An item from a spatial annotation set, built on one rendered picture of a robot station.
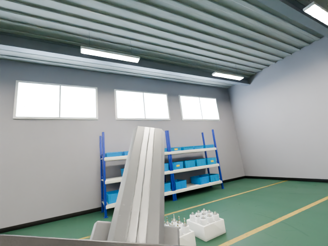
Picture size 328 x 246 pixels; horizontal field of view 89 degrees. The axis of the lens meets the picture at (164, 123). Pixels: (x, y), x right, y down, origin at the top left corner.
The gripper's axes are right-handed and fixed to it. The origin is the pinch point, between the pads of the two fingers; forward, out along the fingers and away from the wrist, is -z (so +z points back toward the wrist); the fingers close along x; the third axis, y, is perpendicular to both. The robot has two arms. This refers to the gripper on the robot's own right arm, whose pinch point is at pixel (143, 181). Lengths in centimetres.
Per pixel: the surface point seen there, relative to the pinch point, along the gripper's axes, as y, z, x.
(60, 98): 283, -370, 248
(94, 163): 403, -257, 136
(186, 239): 230, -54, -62
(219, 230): 248, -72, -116
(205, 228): 238, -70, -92
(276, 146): 382, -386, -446
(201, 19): 56, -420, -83
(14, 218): 430, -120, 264
